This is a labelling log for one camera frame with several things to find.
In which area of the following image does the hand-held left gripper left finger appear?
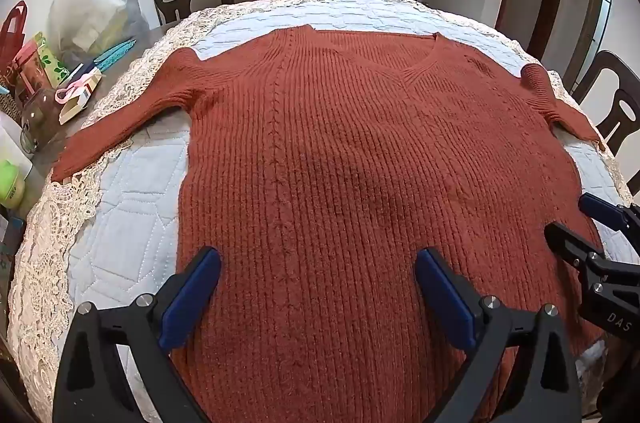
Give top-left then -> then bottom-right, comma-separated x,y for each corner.
52,246 -> 222,423

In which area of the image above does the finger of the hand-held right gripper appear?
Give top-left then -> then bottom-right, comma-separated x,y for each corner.
578,193 -> 640,236
544,222 -> 608,274

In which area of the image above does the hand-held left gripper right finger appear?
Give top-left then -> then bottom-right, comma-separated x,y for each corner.
415,247 -> 583,423

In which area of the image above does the rust knit sweater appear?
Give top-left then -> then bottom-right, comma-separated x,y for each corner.
51,24 -> 608,423

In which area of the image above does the quilted blue blanket lace trim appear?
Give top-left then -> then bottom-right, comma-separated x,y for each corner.
7,0 -> 636,423

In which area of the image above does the brown framed glass door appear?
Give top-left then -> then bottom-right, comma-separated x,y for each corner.
562,0 -> 616,94

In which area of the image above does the green plastic cup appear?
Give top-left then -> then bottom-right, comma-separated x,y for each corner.
0,159 -> 28,209

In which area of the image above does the small box with pink ribbon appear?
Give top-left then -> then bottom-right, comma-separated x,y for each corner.
55,66 -> 103,124

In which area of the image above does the glass jar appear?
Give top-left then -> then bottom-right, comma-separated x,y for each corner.
20,87 -> 63,154

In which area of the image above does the white plastic container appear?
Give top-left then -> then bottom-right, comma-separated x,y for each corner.
0,110 -> 36,184

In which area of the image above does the teal plastic clip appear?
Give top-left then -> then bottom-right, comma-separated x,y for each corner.
92,37 -> 136,71

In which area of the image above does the leopard print box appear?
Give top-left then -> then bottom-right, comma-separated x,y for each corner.
0,73 -> 23,124

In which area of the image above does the pink lidded bottle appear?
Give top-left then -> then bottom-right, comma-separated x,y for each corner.
12,46 -> 51,104

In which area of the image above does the green floral gift bag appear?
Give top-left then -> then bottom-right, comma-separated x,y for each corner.
32,32 -> 70,89

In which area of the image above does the red gift bag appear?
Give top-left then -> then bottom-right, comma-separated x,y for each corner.
0,0 -> 30,69

